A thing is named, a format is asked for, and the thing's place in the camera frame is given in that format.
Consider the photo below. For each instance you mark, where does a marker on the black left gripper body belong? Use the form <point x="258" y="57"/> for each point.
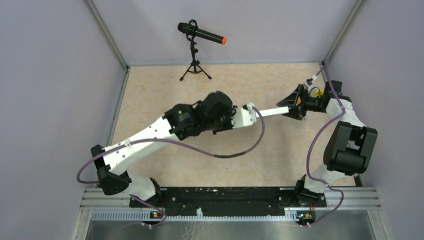
<point x="224" y="122"/>

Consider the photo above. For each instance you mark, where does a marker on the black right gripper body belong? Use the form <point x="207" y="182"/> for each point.
<point x="310" y="104"/>

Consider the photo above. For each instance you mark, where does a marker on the white wooden photo frame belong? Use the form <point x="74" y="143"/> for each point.
<point x="274" y="111"/>

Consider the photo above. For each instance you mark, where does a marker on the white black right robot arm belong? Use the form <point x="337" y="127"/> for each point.
<point x="350" y="147"/>

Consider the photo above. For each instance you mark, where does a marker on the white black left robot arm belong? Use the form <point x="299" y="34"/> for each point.
<point x="215" y="113"/>

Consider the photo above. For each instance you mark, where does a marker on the yellow plastic box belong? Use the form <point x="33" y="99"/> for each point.
<point x="318" y="93"/>

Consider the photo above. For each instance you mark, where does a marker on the black tripod microphone stand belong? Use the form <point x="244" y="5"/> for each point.
<point x="194" y="67"/>

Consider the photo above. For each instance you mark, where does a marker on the black microphone orange tip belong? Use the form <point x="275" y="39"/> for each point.
<point x="200" y="33"/>

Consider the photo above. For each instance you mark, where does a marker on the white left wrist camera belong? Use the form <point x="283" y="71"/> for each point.
<point x="244" y="116"/>

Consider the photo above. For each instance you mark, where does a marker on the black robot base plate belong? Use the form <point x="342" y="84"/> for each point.
<point x="234" y="201"/>

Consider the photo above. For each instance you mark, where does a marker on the aluminium rail front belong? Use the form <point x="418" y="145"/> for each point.
<point x="121" y="207"/>

